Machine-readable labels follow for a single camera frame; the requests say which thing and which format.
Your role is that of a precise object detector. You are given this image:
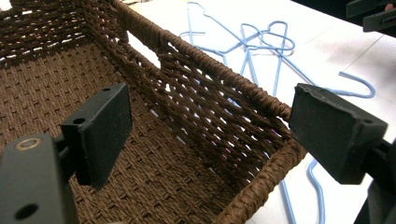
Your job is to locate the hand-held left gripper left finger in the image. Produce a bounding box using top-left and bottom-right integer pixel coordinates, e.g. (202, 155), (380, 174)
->
(55, 82), (134, 191)

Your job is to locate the brown woven basket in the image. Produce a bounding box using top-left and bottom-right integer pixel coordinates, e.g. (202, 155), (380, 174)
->
(0, 0), (307, 224)

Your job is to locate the white table cover board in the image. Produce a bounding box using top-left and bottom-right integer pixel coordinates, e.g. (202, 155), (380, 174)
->
(124, 0), (396, 224)

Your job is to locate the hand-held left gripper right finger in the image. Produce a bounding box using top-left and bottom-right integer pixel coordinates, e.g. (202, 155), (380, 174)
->
(289, 82), (396, 188)

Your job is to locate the blue wire clothes hanger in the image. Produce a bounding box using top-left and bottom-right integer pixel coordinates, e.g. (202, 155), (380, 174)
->
(306, 71), (376, 224)
(179, 1), (316, 87)
(223, 20), (297, 224)

